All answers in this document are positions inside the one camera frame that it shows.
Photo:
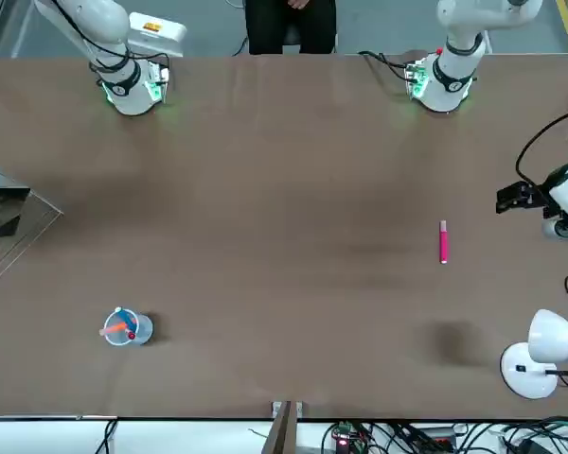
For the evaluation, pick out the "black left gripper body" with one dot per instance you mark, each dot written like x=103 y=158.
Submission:
x=536 y=195

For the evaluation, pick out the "dark book with hand cover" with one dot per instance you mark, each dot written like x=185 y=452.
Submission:
x=2 y=213

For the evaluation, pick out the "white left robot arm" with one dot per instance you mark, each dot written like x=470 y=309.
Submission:
x=454 y=75

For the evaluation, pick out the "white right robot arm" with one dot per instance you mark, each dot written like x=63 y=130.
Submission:
x=123 y=85

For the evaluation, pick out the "clear acrylic storage rack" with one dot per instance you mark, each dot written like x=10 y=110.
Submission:
x=23 y=250

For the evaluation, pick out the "pink highlighter pen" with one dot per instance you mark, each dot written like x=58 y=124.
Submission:
x=444 y=241

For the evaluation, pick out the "white desk lamp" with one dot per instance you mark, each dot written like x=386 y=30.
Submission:
x=525 y=373

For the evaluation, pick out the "person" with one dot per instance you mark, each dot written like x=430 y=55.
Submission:
x=289 y=28

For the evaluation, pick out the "green circuit board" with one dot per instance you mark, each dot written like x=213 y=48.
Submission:
x=343 y=435

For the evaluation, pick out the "white control box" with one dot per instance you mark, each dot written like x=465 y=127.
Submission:
x=161 y=35

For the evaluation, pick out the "clear plastic pen cup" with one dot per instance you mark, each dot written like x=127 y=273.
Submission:
x=139 y=328

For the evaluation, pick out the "blue marker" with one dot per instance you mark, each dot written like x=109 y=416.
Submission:
x=129 y=319

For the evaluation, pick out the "red capped marker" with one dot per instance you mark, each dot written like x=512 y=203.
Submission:
x=131 y=336

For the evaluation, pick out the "orange marker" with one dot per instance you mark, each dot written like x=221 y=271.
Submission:
x=116 y=327

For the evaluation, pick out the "aluminium frame post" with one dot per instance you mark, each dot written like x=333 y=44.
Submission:
x=284 y=425

